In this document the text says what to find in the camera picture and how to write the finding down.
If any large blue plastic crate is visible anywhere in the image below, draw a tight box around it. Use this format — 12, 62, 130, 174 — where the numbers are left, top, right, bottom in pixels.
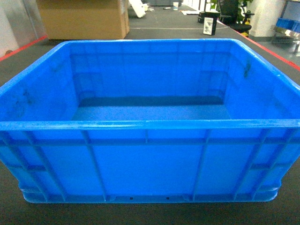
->
0, 38, 300, 203

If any large cardboard box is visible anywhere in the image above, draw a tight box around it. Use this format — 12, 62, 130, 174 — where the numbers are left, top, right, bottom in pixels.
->
36, 0, 129, 40

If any white foam piece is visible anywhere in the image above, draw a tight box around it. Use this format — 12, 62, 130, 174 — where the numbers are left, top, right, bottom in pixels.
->
128, 0, 148, 18

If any black and white sign board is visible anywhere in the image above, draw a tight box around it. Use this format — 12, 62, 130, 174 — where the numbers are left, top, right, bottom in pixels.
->
203, 17, 213, 35

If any white paper cup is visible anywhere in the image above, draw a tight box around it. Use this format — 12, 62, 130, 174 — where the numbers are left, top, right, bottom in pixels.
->
173, 2, 179, 11

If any black office chair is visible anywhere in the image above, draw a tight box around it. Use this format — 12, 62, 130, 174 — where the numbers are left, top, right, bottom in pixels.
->
217, 0, 255, 36

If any small blue bin background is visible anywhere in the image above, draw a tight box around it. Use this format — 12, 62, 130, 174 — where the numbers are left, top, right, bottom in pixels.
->
276, 18, 300, 33

